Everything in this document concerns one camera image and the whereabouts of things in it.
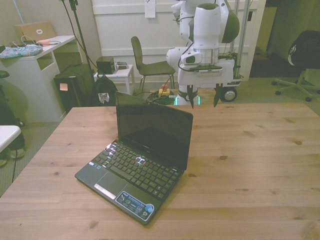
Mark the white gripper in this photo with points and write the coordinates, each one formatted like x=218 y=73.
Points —
x=212 y=80

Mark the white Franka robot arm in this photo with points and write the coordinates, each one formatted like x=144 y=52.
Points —
x=206 y=25

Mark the black netbook laptop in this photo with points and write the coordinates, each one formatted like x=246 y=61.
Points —
x=150 y=125

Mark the wheeled white robot cart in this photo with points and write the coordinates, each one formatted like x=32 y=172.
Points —
x=229 y=94

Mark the yellow emergency stop button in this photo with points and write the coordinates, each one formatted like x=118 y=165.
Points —
x=164 y=91

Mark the dark plywood chair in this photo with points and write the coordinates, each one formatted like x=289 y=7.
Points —
x=150 y=67

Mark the aluminium pole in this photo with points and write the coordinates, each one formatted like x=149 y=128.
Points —
x=243 y=30

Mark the small white side table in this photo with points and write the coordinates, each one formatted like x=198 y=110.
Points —
x=122 y=73

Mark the small grey device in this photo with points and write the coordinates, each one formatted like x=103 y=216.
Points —
x=121 y=65

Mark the office swivel chair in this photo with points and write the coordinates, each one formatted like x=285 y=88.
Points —
x=301 y=82

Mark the black backpack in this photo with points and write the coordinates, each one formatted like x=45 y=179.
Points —
x=105 y=87

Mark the white paper sheet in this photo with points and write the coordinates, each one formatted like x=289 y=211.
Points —
x=150 y=8

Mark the black box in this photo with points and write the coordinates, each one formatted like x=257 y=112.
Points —
x=105 y=65

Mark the black jacket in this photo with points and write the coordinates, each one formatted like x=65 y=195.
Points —
x=306 y=47

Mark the black computer tower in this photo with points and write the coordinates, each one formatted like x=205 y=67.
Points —
x=72 y=95

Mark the black tripod stand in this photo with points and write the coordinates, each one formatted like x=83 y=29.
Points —
x=80 y=27

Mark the pink round object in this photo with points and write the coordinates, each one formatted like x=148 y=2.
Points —
x=44 y=42

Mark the white desk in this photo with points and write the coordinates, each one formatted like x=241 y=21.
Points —
x=32 y=75

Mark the cardboard box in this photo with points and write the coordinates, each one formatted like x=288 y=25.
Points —
x=35 y=30

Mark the patterned teal cloth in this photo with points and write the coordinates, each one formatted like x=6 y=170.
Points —
x=20 y=51

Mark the white shoe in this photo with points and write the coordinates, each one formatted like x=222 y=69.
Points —
x=18 y=153

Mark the dark trouser leg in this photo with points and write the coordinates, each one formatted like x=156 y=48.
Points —
x=8 y=112

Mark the white rounded table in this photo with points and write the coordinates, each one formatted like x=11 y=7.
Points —
x=7 y=135

